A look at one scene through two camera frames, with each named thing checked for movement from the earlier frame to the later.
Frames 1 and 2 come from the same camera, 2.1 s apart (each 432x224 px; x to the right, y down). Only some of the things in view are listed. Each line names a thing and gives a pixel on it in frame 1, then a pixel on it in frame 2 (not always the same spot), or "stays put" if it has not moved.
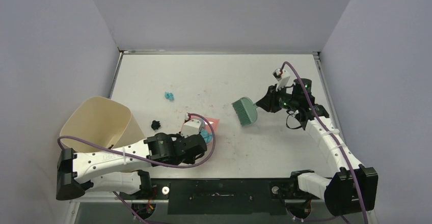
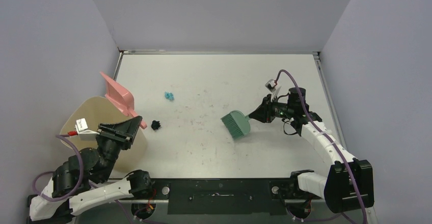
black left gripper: (189, 160) -> (124, 132)
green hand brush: (245, 110) -> (237, 123)
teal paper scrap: (169, 95) stays put
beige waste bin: (102, 120) stays put
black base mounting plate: (190, 196) stays put
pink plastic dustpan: (214, 122) -> (122, 98)
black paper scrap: (155, 124) stays put
